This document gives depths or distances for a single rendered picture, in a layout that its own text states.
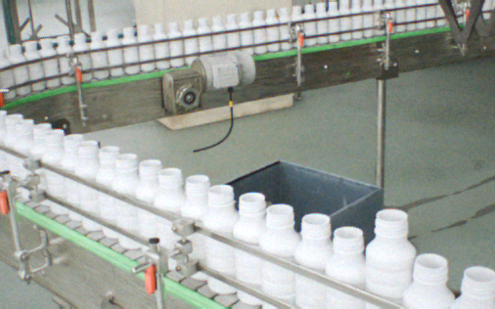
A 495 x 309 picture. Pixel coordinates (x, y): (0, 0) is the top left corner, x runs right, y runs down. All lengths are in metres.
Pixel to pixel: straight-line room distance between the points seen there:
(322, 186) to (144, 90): 1.07
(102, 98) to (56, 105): 0.17
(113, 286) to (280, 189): 0.64
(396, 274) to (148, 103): 1.84
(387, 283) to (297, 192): 0.91
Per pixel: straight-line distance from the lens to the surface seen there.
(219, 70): 2.47
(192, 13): 5.06
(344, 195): 1.63
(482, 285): 0.79
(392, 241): 0.82
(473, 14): 0.84
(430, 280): 0.81
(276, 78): 2.79
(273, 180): 1.73
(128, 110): 2.55
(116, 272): 1.23
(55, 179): 1.37
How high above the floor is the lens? 1.56
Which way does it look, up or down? 20 degrees down
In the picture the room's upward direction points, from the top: 3 degrees counter-clockwise
